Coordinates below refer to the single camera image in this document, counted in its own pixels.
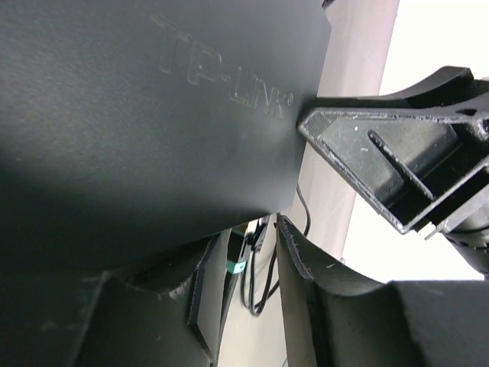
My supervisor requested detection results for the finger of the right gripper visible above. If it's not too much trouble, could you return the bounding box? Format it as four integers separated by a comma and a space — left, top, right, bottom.
311, 67, 474, 109

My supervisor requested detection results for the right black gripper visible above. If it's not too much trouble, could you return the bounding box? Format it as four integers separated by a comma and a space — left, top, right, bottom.
298, 76, 488, 277

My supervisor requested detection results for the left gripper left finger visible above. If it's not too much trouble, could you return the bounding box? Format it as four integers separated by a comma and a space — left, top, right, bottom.
1, 232, 229, 366

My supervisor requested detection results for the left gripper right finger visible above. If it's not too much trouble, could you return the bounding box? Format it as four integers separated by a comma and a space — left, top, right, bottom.
276, 216, 488, 366

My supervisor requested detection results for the thin black power cord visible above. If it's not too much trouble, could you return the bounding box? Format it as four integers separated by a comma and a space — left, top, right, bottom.
238, 183, 313, 317

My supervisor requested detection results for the black network switch box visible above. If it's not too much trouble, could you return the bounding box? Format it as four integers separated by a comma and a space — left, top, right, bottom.
1, 1, 331, 273

